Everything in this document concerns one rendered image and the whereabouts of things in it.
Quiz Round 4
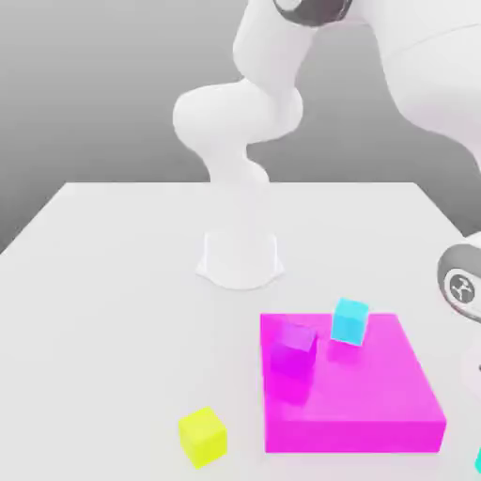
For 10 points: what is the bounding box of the large magenta box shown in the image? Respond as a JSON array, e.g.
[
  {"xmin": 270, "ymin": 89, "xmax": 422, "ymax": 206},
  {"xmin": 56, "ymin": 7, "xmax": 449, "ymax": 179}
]
[{"xmin": 259, "ymin": 312, "xmax": 448, "ymax": 455}]

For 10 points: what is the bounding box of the small yellow cube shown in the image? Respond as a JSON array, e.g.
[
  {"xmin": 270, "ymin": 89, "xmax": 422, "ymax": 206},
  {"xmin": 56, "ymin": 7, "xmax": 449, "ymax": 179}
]
[{"xmin": 178, "ymin": 406, "xmax": 228, "ymax": 471}]

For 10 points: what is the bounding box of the small purple cube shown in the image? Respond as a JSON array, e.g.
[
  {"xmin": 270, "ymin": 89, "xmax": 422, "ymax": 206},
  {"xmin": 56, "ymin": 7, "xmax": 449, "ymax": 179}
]
[{"xmin": 271, "ymin": 321, "xmax": 318, "ymax": 376}]

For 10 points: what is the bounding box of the small cyan cube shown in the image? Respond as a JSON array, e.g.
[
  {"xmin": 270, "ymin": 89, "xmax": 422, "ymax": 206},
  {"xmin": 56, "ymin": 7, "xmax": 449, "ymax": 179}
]
[{"xmin": 330, "ymin": 297, "xmax": 370, "ymax": 348}]

